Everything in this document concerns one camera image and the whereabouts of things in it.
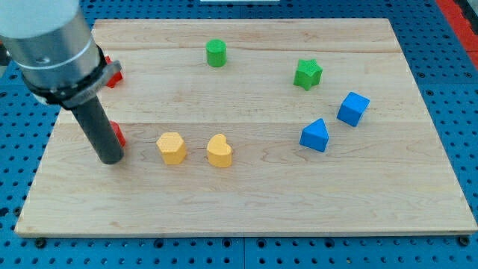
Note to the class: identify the yellow hexagon block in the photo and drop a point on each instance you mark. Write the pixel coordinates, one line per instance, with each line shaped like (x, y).
(172, 148)

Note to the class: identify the wooden board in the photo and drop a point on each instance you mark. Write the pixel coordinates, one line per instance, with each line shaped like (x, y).
(389, 175)

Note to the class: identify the blue cube block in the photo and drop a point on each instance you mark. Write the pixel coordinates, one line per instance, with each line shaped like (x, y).
(352, 109)

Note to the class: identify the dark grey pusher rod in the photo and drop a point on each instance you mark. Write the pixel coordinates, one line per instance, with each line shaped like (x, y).
(95, 124)

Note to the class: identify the green cylinder block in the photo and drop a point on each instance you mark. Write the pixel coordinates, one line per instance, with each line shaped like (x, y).
(216, 53)

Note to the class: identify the red block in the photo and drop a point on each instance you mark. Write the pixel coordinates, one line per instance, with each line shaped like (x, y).
(116, 78)
(118, 132)

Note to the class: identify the yellow heart block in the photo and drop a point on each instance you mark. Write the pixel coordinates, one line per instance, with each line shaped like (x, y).
(219, 153)

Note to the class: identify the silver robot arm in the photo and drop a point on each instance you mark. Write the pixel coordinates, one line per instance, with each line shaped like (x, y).
(52, 44)

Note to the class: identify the red block upper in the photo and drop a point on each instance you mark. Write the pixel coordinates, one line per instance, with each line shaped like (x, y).
(116, 78)

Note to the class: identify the green star block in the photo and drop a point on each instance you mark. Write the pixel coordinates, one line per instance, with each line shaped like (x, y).
(308, 74)

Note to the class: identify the red block lower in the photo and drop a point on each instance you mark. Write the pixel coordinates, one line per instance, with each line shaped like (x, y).
(118, 132)

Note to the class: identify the blue triangle block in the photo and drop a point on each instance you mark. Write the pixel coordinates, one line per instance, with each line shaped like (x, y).
(315, 136)

